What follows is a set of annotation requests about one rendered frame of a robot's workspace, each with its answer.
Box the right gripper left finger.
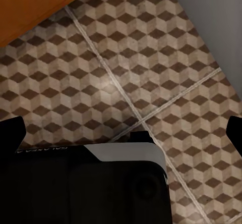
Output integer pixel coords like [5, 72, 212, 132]
[0, 116, 26, 177]

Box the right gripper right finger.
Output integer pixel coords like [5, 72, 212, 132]
[226, 116, 242, 157]

